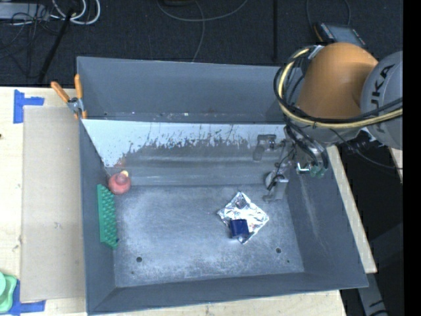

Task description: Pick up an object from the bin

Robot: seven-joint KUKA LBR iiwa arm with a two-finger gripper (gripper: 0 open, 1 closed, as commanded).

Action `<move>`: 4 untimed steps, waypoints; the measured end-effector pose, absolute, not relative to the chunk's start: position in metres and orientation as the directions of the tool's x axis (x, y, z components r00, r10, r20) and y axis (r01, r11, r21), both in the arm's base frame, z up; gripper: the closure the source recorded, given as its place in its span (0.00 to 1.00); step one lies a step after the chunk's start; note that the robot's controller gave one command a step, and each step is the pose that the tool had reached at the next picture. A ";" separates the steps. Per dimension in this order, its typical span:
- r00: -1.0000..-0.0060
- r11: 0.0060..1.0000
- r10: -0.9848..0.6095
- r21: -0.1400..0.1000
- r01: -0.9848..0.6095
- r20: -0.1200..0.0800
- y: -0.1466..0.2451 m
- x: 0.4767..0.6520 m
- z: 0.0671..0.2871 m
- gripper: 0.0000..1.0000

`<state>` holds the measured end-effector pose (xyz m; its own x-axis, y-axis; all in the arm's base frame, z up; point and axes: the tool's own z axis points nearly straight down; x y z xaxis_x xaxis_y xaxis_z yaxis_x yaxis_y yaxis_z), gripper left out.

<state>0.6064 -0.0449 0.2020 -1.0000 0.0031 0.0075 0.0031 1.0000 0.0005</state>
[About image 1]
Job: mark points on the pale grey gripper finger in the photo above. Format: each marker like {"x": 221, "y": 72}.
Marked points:
{"x": 279, "y": 188}
{"x": 263, "y": 143}

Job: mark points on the silver and blue foil packet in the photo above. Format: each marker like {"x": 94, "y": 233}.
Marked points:
{"x": 245, "y": 211}

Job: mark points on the grey metal bin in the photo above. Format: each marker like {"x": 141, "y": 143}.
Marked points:
{"x": 184, "y": 242}

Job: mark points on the red toy fruit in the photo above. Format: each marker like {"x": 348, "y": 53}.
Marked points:
{"x": 119, "y": 183}

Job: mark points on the dark green flat block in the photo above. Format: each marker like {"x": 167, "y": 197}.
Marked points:
{"x": 107, "y": 216}

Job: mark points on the pale brown flat board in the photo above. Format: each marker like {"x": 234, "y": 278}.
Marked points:
{"x": 49, "y": 193}

